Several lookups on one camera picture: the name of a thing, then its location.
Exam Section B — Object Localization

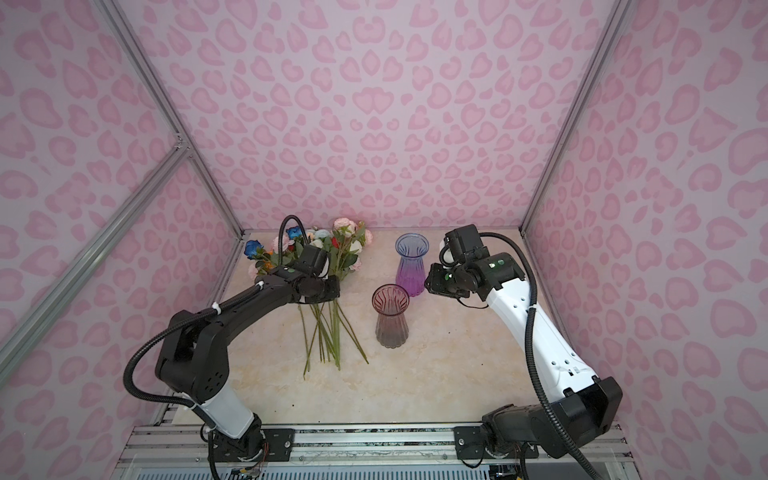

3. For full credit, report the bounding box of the maroon grey glass vase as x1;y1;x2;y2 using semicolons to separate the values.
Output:
372;284;410;349

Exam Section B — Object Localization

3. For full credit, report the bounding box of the diagonal aluminium frame bar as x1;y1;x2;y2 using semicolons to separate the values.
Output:
1;140;188;385

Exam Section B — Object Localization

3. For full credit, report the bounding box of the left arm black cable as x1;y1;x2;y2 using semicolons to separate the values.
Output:
122;214;310;415

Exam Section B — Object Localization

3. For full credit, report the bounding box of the dark blue rose stem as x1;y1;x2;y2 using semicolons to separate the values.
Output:
244;234;316;377

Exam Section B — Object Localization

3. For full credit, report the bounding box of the blue purple glass vase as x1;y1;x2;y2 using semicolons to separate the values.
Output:
395;233;429;297

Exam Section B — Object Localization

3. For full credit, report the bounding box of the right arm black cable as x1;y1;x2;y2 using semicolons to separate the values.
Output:
440;231;604;480

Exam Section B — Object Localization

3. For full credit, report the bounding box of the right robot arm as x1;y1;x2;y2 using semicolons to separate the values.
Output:
425;225;623;462

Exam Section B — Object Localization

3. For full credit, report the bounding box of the pink rose stem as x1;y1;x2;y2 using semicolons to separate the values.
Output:
332;217;371;363

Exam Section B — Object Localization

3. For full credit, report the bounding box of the light blue rose stem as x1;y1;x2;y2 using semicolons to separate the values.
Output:
305;229;343;370

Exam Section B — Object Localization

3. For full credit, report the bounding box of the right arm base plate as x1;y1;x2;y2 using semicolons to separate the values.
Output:
452;425;492;463

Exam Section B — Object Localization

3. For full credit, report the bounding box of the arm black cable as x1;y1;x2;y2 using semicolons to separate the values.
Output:
122;214;310;415
440;231;604;480

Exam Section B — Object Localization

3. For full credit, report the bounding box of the white rose stem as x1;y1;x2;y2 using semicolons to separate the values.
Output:
317;236;364;367

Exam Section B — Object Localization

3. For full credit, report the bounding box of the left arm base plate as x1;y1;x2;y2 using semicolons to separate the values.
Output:
208;428;296;463

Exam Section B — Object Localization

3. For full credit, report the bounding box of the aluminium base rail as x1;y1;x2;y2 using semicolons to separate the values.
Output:
110;422;640;480

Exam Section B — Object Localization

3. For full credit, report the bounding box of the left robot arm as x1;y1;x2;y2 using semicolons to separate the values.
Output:
155;246;340;439

